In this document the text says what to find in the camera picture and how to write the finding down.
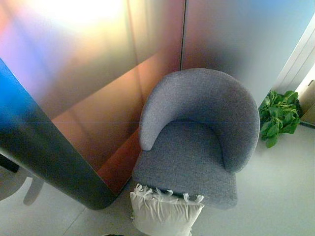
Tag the white fringed pillow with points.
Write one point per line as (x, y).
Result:
(160, 216)

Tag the grey fabric tub armchair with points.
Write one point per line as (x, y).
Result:
(197, 157)

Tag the dark rounded table top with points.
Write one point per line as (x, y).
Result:
(49, 147)

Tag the green leafy potted plant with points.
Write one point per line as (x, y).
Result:
(278, 118)

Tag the black table leg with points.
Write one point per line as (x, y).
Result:
(8, 163)

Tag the white door frame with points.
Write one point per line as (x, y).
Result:
(292, 61)

